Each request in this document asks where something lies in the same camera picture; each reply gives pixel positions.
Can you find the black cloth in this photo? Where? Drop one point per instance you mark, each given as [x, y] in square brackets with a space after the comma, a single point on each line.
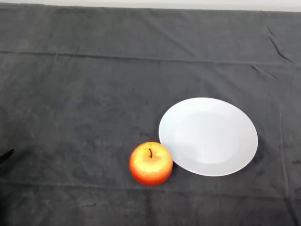
[94, 94]

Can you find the red yellow apple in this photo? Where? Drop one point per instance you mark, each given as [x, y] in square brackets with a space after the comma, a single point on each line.
[150, 168]

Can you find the white round plate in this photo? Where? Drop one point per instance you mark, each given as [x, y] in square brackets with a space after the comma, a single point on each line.
[211, 139]

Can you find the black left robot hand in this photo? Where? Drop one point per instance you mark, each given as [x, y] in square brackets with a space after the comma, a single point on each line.
[5, 155]

